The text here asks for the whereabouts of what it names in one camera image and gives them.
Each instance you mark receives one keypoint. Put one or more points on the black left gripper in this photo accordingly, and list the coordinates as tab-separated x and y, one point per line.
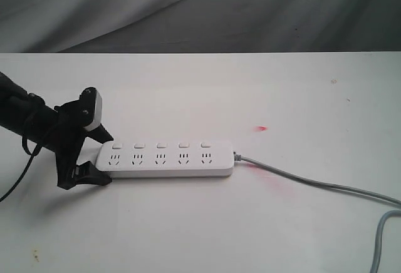
71	136

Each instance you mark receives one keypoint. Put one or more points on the white five-outlet power strip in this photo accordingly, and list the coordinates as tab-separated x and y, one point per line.
173	159

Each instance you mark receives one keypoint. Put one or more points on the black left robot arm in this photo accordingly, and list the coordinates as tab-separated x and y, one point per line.
27	115

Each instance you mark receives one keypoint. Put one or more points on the grey fabric backdrop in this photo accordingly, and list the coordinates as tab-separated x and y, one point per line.
198	26

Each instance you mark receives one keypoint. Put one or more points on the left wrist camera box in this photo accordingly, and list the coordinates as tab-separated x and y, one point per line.
90	104

